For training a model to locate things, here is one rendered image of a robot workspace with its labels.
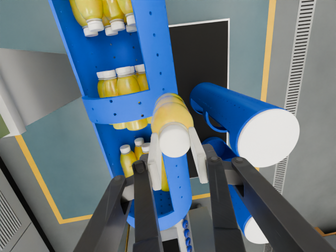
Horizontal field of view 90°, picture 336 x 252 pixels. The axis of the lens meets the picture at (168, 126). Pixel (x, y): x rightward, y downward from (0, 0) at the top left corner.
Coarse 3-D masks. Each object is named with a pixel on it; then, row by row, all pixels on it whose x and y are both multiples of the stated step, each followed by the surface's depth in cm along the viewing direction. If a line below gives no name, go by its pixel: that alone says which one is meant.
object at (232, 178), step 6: (204, 144) 18; (210, 144) 17; (204, 150) 16; (210, 150) 16; (222, 162) 14; (228, 162) 14; (228, 168) 13; (228, 174) 13; (234, 174) 13; (228, 180) 14; (234, 180) 13; (240, 180) 13
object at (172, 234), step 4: (172, 228) 100; (176, 228) 100; (160, 232) 99; (164, 232) 98; (168, 232) 98; (172, 232) 98; (176, 232) 97; (164, 236) 96; (168, 236) 96; (172, 236) 96; (176, 236) 95; (164, 240) 94; (168, 240) 92; (172, 240) 92; (176, 240) 92; (164, 244) 91; (168, 244) 90; (172, 244) 90; (176, 244) 90; (164, 248) 89; (168, 248) 88; (172, 248) 88; (176, 248) 88
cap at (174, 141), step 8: (168, 128) 20; (176, 128) 20; (160, 136) 20; (168, 136) 20; (176, 136) 20; (184, 136) 20; (160, 144) 20; (168, 144) 20; (176, 144) 20; (184, 144) 20; (168, 152) 21; (176, 152) 21; (184, 152) 21
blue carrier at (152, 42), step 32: (64, 0) 46; (160, 0) 39; (64, 32) 45; (128, 32) 58; (160, 32) 40; (96, 64) 57; (128, 64) 62; (160, 64) 41; (96, 96) 57; (128, 96) 39; (96, 128) 54; (160, 192) 72; (160, 224) 55
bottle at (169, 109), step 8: (160, 96) 34; (168, 96) 31; (176, 96) 33; (160, 104) 28; (168, 104) 25; (176, 104) 25; (184, 104) 29; (160, 112) 24; (168, 112) 23; (176, 112) 23; (184, 112) 24; (152, 120) 25; (160, 120) 23; (168, 120) 22; (176, 120) 22; (184, 120) 22; (192, 120) 25; (152, 128) 24; (160, 128) 22; (184, 128) 22
